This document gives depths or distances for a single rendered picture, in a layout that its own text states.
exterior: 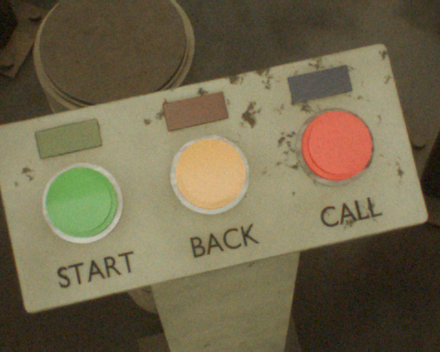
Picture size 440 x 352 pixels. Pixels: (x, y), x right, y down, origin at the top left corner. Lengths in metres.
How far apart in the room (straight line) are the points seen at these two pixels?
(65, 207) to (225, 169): 0.09
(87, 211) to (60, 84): 0.17
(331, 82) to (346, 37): 0.76
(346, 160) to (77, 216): 0.16
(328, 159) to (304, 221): 0.04
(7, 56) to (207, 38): 0.28
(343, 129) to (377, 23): 0.80
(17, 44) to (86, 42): 0.65
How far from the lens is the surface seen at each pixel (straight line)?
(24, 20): 1.33
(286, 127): 0.52
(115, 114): 0.52
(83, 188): 0.50
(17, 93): 1.27
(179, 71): 0.65
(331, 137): 0.51
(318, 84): 0.52
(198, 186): 0.50
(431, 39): 1.30
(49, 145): 0.52
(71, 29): 0.67
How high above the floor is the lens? 1.06
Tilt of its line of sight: 65 degrees down
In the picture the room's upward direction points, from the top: 5 degrees counter-clockwise
